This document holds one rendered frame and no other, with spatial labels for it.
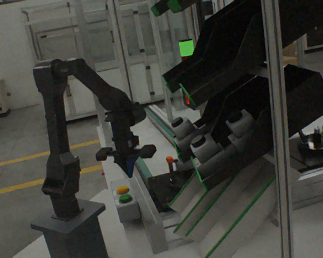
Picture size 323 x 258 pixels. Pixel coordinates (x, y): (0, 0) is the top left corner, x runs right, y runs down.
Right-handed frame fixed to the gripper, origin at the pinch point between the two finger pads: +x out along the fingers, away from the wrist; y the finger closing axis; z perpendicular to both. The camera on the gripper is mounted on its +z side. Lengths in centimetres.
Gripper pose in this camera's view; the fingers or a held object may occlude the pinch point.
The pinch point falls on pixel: (128, 168)
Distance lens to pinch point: 114.4
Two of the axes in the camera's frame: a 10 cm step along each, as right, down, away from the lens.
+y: -9.6, 0.8, 2.7
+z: 2.3, -3.2, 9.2
